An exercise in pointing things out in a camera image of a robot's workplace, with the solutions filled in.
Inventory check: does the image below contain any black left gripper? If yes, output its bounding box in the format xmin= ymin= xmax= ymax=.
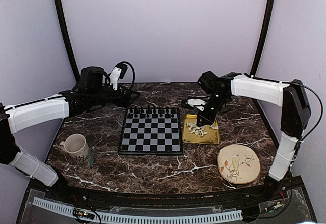
xmin=89 ymin=83 xmax=140 ymax=108

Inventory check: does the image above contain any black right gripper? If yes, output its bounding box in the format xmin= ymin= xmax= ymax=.
xmin=197 ymin=93 xmax=230 ymax=127

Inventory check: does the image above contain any black grey chess board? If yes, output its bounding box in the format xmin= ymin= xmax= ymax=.
xmin=118 ymin=107 xmax=183 ymax=156

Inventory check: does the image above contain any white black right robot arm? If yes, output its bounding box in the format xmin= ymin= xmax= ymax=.
xmin=197 ymin=71 xmax=311 ymax=181

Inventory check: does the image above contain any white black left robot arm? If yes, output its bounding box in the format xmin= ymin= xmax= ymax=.
xmin=1 ymin=61 xmax=140 ymax=202

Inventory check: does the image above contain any pile of white chess pieces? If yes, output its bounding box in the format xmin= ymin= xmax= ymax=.
xmin=186 ymin=122 xmax=208 ymax=137

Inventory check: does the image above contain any gold metal tray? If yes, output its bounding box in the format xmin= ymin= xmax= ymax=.
xmin=182 ymin=114 xmax=220 ymax=145

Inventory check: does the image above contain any beige ceramic mug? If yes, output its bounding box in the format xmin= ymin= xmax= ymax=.
xmin=59 ymin=134 xmax=94 ymax=167

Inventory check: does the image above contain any beige bird painted plate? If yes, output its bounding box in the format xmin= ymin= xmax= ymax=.
xmin=217 ymin=144 xmax=261 ymax=185

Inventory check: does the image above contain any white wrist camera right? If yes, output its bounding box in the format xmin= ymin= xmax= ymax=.
xmin=181 ymin=98 xmax=206 ymax=111

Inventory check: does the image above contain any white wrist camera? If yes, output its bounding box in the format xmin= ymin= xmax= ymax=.
xmin=181 ymin=98 xmax=206 ymax=111
xmin=109 ymin=62 xmax=128 ymax=91

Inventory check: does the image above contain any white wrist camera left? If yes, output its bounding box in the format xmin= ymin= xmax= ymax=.
xmin=109 ymin=62 xmax=128 ymax=91

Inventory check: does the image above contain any right black frame post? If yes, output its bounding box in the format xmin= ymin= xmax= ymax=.
xmin=250 ymin=0 xmax=274 ymax=76

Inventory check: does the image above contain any black frame post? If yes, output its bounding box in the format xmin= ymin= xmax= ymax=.
xmin=250 ymin=0 xmax=274 ymax=76
xmin=54 ymin=0 xmax=80 ymax=81

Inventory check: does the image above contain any left black frame post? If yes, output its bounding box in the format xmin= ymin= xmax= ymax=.
xmin=54 ymin=0 xmax=80 ymax=81

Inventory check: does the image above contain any white slotted cable duct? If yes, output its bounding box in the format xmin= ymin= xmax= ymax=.
xmin=32 ymin=197 xmax=243 ymax=223

